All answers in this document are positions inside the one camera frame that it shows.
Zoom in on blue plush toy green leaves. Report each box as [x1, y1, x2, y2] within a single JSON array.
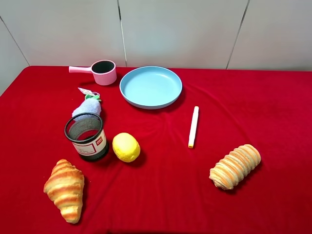
[[72, 88, 101, 117]]

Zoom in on light blue plate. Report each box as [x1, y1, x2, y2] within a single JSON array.
[[119, 66, 183, 110]]

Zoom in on white marker yellow caps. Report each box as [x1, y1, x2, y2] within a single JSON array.
[[188, 106, 199, 148]]

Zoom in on yellow lemon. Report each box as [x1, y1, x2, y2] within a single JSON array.
[[112, 133, 140, 162]]

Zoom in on black mesh pen cup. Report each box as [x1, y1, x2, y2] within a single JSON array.
[[64, 112, 109, 162]]

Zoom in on red velvet tablecloth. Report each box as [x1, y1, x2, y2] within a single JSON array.
[[0, 66, 312, 234]]

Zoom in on striped spiral bread roll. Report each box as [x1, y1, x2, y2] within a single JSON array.
[[209, 144, 261, 190]]

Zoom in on golden croissant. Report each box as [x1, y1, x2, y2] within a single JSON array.
[[43, 159, 84, 224]]

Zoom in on pink saucepan with handle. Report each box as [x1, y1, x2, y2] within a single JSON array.
[[69, 60, 117, 86]]

